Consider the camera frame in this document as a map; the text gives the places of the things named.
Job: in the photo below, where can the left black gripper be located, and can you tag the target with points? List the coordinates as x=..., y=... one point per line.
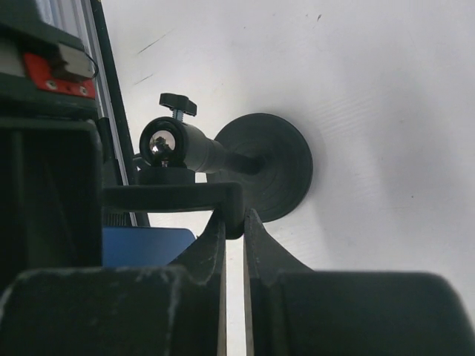
x=45, y=71

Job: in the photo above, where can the blue-edged black smartphone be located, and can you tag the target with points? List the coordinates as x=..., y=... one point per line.
x=143, y=246

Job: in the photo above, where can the black round-base phone stand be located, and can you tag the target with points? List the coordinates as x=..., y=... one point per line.
x=258, y=161

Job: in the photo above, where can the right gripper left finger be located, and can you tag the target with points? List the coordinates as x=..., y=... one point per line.
x=178, y=309

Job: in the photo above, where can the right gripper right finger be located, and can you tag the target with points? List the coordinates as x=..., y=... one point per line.
x=291, y=309

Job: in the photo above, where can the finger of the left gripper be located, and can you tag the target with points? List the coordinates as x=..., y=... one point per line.
x=51, y=190

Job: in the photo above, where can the aluminium extrusion rail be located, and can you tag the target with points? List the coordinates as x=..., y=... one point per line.
x=75, y=18

